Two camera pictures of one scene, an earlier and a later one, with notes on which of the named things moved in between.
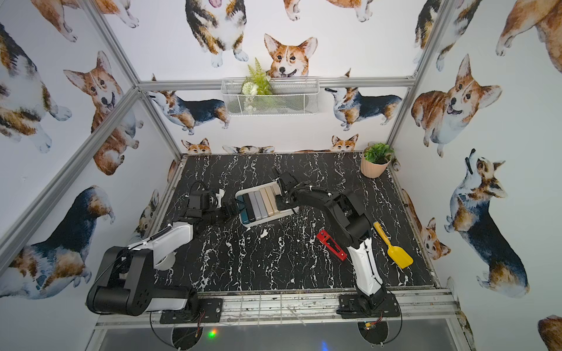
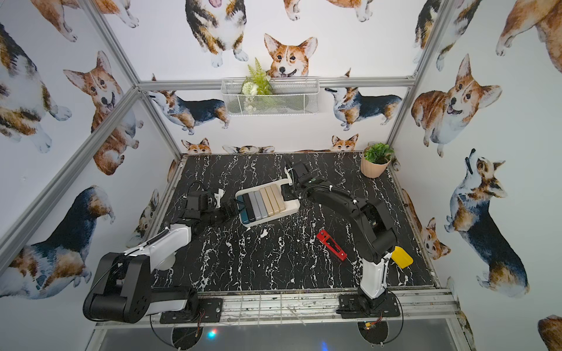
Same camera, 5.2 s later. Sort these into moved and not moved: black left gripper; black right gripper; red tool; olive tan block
Moved: black right gripper
Not moved: black left gripper; olive tan block; red tool
